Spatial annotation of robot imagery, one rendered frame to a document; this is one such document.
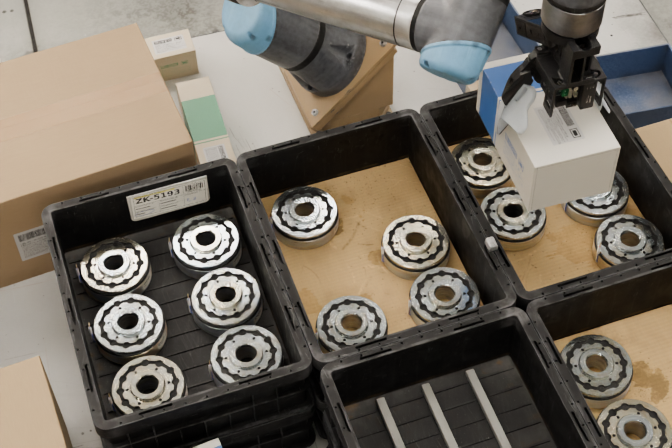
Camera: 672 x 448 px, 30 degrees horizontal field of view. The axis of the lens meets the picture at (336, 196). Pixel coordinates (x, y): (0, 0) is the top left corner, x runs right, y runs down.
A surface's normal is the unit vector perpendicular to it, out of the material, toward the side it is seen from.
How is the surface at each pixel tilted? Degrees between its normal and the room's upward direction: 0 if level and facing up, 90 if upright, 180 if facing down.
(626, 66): 90
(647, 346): 0
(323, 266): 0
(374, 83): 90
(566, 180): 90
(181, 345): 0
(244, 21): 51
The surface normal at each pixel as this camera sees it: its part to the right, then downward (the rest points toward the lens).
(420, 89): -0.02, -0.63
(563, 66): -0.96, 0.23
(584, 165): 0.28, 0.74
